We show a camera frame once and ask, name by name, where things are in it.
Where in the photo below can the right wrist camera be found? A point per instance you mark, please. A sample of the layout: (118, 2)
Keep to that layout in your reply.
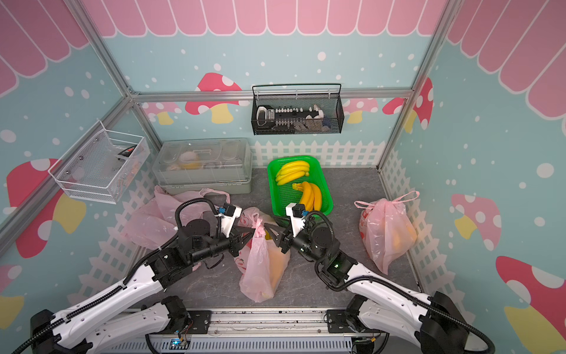
(297, 214)

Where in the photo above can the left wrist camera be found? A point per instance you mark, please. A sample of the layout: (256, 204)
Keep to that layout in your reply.
(229, 214)

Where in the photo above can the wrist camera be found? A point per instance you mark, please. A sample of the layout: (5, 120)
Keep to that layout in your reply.
(229, 214)
(297, 214)

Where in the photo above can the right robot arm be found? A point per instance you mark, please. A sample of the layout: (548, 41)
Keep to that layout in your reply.
(432, 323)

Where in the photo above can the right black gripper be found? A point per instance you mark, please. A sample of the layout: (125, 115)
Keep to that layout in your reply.
(286, 237)

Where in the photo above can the bananas in green basket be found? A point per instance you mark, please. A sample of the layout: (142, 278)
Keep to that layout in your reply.
(311, 193)

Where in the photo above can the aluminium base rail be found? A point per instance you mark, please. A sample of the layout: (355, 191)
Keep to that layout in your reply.
(262, 330)

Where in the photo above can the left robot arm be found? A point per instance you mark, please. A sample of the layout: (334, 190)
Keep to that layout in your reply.
(94, 325)

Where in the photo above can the green plastic basket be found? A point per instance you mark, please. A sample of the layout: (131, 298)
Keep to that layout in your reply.
(298, 179)

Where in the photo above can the clear plastic storage box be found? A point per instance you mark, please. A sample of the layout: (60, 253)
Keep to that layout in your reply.
(191, 165)

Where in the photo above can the white wire mesh basket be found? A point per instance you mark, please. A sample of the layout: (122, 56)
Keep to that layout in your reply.
(101, 166)

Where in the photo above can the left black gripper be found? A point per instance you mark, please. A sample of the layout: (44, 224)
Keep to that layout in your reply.
(234, 240)

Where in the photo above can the pink plastic bags pile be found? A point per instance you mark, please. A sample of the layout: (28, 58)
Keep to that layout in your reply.
(153, 224)

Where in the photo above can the pink plastic bag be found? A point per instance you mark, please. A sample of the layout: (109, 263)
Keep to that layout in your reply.
(386, 231)
(261, 261)

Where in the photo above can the black wire mesh basket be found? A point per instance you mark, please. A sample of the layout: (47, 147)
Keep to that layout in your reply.
(290, 109)

